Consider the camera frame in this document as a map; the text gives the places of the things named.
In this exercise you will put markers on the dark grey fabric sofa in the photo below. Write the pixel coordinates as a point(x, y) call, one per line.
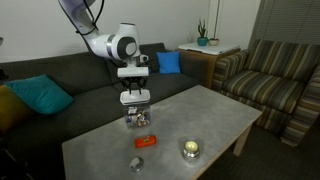
point(83, 100)

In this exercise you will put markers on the orange snack packet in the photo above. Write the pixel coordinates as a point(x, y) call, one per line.
point(145, 142)

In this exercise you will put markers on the wooden side table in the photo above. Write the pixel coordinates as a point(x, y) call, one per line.
point(206, 65)

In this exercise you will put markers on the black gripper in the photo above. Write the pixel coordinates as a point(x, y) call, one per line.
point(133, 80)

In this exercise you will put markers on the small white pot with stem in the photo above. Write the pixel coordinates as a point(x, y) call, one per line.
point(213, 42)

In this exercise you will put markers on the mustard yellow cushion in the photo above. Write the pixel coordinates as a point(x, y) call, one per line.
point(11, 110)

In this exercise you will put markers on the succulent in teal pot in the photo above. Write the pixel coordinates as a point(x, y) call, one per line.
point(202, 40)

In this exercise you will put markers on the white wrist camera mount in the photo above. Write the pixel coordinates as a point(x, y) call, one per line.
point(132, 71)

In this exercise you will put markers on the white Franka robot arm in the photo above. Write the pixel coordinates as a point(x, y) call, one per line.
point(113, 45)

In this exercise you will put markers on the round silver tin lid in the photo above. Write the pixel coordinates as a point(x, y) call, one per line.
point(136, 164)

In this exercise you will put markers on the dark stand by sofa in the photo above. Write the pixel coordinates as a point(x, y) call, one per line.
point(10, 166)

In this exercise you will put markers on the clear plastic snack container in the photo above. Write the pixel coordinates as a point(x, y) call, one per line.
point(137, 118)

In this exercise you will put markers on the striped armchair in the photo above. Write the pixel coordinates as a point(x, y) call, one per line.
point(266, 86)

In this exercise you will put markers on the wooden coffee table leg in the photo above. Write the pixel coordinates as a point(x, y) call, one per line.
point(241, 141)

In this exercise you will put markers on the white square container lid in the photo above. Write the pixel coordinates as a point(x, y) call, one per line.
point(135, 98)

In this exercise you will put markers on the blue cushion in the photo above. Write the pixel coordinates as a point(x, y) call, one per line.
point(168, 62)

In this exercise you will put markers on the teal cushion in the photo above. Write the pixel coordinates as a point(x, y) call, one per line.
point(40, 95)

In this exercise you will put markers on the white board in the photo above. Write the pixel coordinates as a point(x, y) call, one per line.
point(210, 48)

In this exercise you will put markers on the grey window blinds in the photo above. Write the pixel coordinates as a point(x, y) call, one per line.
point(290, 23)

